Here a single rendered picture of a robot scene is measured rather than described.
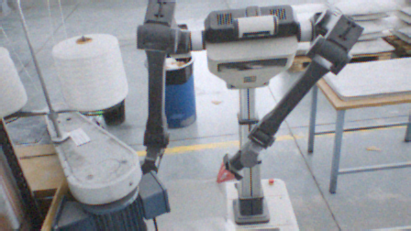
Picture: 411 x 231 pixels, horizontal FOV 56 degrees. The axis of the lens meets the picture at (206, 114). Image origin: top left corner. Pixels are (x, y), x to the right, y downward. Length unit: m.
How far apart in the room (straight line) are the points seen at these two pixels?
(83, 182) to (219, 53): 0.87
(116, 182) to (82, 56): 0.30
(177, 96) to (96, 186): 2.71
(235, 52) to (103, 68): 0.77
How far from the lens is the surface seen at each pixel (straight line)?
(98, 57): 0.95
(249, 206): 2.33
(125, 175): 0.94
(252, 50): 1.62
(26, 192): 1.00
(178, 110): 3.67
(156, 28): 1.07
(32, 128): 1.43
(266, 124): 1.30
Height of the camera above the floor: 1.98
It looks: 30 degrees down
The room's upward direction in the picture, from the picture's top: 5 degrees counter-clockwise
